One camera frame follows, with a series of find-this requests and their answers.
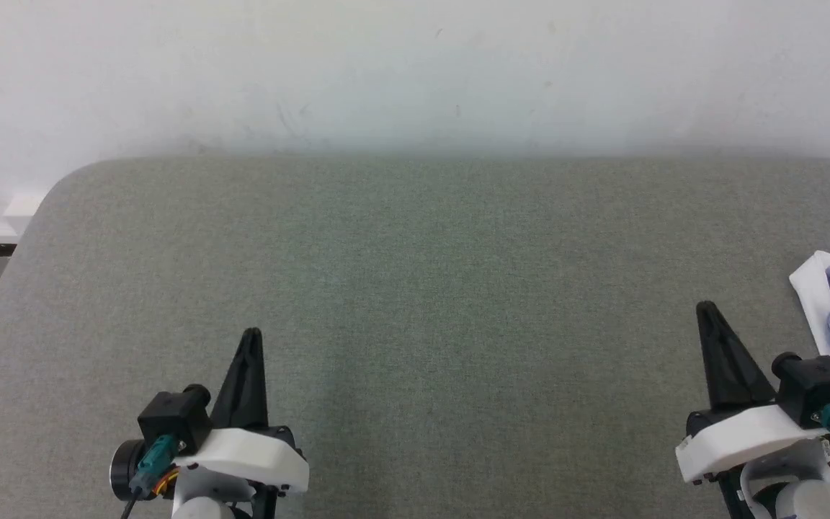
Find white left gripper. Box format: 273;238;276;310
174;328;311;519

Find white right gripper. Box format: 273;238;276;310
674;301;830;485

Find grey-green fabric sofa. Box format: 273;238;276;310
0;155;830;519

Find left teal-plug black cable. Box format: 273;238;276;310
120;434;179;519

